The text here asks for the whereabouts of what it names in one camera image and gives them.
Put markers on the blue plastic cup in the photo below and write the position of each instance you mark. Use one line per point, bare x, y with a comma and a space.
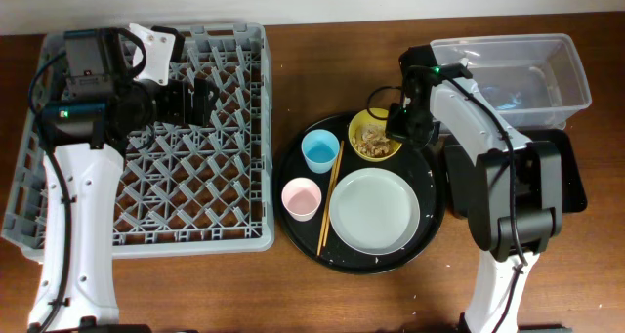
320, 149

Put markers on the clear plastic bin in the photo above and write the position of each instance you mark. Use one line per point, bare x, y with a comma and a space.
533, 80

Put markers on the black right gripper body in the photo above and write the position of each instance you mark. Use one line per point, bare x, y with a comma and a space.
412, 124

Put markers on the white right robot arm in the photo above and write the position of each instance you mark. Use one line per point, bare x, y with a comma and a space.
510, 238

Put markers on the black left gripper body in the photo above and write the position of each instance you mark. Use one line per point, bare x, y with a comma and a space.
172, 104

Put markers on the black round tray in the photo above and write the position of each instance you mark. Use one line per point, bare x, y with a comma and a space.
419, 167

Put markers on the black rectangular bin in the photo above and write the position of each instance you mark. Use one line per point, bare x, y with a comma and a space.
460, 172

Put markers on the pink plastic cup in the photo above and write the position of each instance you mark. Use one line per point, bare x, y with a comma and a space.
301, 197

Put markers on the grey round plate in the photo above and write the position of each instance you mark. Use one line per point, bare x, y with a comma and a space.
374, 211

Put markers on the food scraps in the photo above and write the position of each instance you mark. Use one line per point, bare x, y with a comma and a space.
370, 141

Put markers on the wooden chopstick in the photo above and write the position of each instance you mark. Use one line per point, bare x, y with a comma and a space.
332, 191
328, 206

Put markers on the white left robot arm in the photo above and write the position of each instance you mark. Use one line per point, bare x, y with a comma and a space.
116, 81

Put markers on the yellow bowl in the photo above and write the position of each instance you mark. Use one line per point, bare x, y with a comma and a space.
376, 116

